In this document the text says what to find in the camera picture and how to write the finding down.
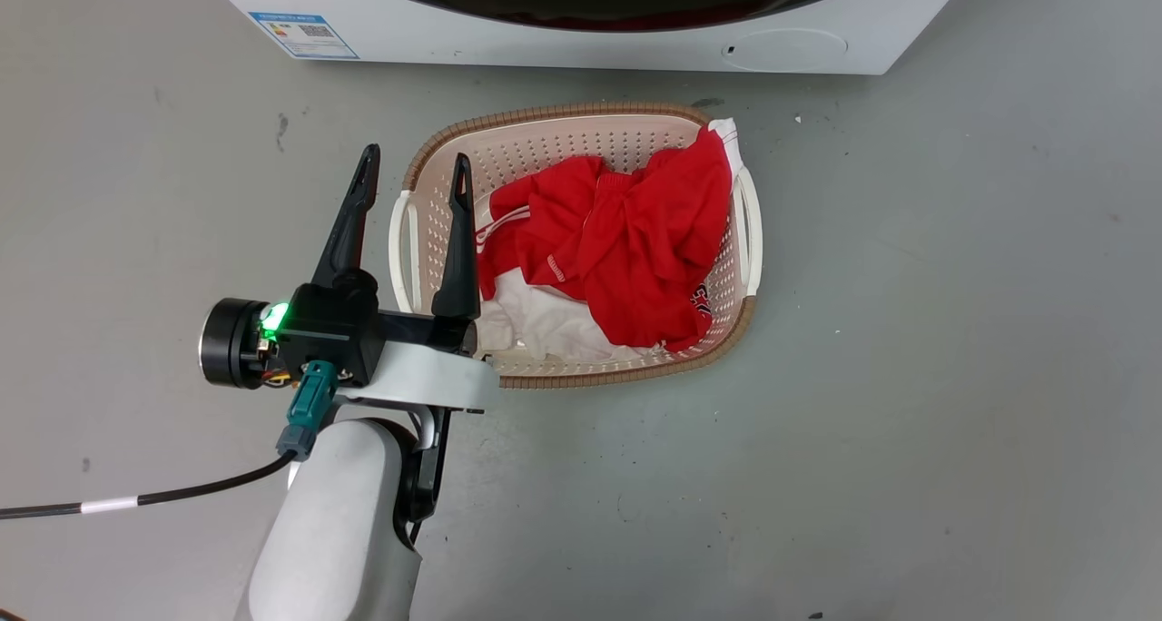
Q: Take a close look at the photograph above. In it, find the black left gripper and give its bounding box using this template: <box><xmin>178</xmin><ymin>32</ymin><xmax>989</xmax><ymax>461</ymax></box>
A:
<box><xmin>199</xmin><ymin>143</ymin><xmax>499</xmax><ymax>415</ymax></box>

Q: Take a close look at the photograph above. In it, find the white washing machine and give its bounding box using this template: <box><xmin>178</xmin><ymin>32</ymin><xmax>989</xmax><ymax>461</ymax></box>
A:
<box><xmin>195</xmin><ymin>0</ymin><xmax>978</xmax><ymax>76</ymax></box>

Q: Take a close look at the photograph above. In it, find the beige plastic laundry basket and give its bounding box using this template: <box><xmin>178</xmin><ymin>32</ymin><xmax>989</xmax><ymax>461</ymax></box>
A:
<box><xmin>389</xmin><ymin>102</ymin><xmax>764</xmax><ymax>390</ymax></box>

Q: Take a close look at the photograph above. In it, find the red garment with white stripes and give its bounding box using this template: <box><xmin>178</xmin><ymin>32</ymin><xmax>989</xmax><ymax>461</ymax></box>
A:
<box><xmin>474</xmin><ymin>118</ymin><xmax>747</xmax><ymax>354</ymax></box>

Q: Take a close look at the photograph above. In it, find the blue white energy label sticker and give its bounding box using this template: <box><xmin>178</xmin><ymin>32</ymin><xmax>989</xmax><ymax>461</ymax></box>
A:
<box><xmin>248</xmin><ymin>11</ymin><xmax>361</xmax><ymax>61</ymax></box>

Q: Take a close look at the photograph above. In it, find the round white filter cover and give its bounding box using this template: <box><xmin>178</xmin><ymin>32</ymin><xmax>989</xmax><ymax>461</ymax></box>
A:
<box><xmin>722</xmin><ymin>27</ymin><xmax>850</xmax><ymax>74</ymax></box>

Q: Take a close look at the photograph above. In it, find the black cable with teal connector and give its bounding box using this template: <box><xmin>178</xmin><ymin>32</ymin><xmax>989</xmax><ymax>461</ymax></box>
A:
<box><xmin>0</xmin><ymin>360</ymin><xmax>340</xmax><ymax>521</ymax></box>

